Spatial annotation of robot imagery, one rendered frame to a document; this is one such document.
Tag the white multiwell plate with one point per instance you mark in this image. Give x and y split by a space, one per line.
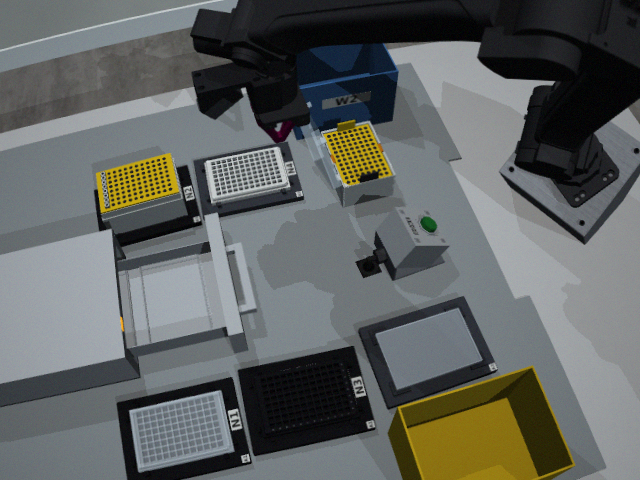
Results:
225 171

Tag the dark blue open-top bin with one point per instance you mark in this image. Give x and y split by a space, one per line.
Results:
368 94

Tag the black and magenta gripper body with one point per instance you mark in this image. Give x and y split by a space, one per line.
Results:
294 106

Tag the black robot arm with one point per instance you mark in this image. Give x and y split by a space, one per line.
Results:
551 38

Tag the yellow open-top bin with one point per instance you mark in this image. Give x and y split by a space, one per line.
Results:
499 429

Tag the grey bench mat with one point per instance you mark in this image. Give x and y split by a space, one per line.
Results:
309 293

